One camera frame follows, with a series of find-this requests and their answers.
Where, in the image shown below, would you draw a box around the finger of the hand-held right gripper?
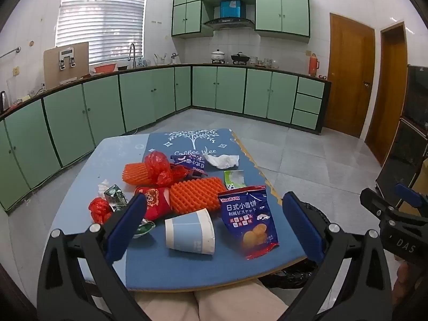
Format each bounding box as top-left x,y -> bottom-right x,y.
394,183 -> 428,208
360,188 -> 400,219

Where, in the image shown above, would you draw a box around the wooden door with handle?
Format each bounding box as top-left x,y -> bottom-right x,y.
326,13 -> 376,138

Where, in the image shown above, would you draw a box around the range hood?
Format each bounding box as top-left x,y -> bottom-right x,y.
203,0 -> 255,29

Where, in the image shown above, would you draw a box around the green milk carton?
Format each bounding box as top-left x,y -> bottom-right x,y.
104,184 -> 129,213

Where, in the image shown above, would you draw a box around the white window blind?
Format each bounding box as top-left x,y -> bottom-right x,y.
55,0 -> 148,66

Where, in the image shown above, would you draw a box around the green drawer unit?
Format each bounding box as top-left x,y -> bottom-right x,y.
291,76 -> 326,130

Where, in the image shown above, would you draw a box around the blue biscuit packet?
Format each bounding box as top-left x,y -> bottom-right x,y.
217,185 -> 280,261

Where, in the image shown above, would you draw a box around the green wall cabinets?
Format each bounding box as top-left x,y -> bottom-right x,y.
171,0 -> 310,42

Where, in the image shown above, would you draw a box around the green white packet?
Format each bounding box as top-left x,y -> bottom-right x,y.
223,170 -> 246,189

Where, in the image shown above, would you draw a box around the blue tree print table mat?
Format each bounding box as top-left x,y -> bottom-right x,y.
112,128 -> 308,291

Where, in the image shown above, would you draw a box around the large orange foam net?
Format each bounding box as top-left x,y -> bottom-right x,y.
169,177 -> 225,214

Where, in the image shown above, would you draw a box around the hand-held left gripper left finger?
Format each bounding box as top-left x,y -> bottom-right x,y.
37,192 -> 154,321

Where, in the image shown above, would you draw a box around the dining table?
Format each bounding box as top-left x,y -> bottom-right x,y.
50,128 -> 308,293

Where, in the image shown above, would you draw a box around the utensil holders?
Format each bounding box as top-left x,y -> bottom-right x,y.
153,53 -> 178,65

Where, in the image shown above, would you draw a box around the dark blue snack wrapper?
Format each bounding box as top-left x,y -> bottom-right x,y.
170,154 -> 206,178

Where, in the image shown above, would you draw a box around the green base cabinets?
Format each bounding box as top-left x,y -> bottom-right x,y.
0,63 -> 331,213

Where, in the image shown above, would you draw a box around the small orange foam net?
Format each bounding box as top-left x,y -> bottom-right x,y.
121,162 -> 151,186

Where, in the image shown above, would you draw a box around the black bag trash bin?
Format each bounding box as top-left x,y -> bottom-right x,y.
262,204 -> 331,290

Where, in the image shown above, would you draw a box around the red plastic wrapper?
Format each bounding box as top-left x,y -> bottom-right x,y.
144,151 -> 189,188

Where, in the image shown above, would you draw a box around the black glass cabinet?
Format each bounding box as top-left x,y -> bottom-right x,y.
374,65 -> 428,206

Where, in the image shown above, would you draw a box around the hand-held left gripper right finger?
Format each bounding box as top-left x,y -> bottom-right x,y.
282,191 -> 393,321

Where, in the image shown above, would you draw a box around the blue white paper cup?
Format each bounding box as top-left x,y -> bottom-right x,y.
165,208 -> 215,256

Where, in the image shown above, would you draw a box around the person's beige trousers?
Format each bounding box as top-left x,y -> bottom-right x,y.
135,279 -> 289,321

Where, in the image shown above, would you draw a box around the small red crumpled wrapper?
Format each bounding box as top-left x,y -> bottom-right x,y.
89,197 -> 113,224

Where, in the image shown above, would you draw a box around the white crumpled tissue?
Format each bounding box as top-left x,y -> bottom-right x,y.
204,154 -> 240,169

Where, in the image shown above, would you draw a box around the green foil wrapper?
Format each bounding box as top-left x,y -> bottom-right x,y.
133,219 -> 156,239

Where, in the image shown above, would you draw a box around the person's right hand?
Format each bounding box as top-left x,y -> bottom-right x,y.
393,261 -> 422,305

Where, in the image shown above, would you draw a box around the red lion print packet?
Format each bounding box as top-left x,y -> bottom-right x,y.
134,186 -> 173,221

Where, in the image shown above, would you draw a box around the plain wooden door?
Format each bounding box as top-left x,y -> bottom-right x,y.
364,22 -> 408,166

